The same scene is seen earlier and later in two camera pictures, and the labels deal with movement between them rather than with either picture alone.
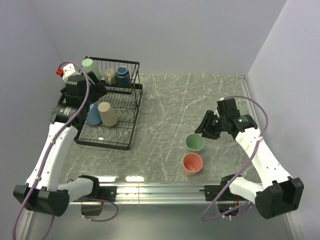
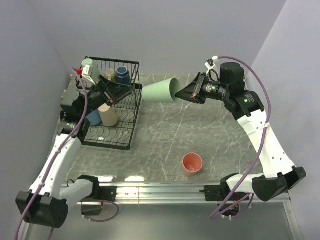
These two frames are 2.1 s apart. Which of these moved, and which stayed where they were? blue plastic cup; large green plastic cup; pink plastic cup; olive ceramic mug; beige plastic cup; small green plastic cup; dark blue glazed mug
Moved: large green plastic cup
Stayed: dark blue glazed mug; beige plastic cup; small green plastic cup; olive ceramic mug; blue plastic cup; pink plastic cup
